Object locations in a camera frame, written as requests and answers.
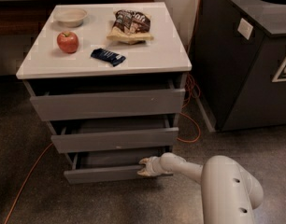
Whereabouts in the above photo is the grey drawer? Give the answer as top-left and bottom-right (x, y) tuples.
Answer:
(25, 79), (184, 121)
(51, 115), (179, 153)
(64, 147), (169, 184)

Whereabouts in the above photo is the white paper bowl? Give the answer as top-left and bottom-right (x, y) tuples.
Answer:
(54, 8), (88, 28)

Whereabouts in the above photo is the grey bottom drawer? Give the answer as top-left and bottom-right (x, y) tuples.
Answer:
(64, 147), (169, 184)

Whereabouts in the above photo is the red apple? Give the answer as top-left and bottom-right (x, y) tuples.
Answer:
(57, 31), (79, 53)

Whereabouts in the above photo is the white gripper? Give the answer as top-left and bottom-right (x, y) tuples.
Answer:
(137, 157), (164, 176)

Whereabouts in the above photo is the black trash bin cabinet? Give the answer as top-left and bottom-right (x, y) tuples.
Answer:
(190, 0), (286, 132)

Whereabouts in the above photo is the grey middle drawer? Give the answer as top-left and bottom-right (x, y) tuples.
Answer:
(51, 115), (179, 153)

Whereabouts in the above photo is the grey drawer cabinet white top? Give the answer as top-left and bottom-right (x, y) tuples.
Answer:
(17, 3), (192, 182)

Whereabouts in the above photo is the grey top drawer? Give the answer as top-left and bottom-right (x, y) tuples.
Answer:
(25, 79), (184, 121)

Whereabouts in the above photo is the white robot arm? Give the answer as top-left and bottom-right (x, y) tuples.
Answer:
(137, 153), (264, 224)

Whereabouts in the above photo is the dark blue snack bar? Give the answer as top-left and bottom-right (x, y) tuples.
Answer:
(91, 49), (126, 66)

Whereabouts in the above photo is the brown chip bag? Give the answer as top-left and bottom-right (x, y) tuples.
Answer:
(107, 9), (153, 45)

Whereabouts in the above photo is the white label on bin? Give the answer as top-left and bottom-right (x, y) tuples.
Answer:
(237, 19), (253, 40)

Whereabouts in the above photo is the orange extension cable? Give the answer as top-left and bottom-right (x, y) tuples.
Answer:
(2, 0), (212, 224)

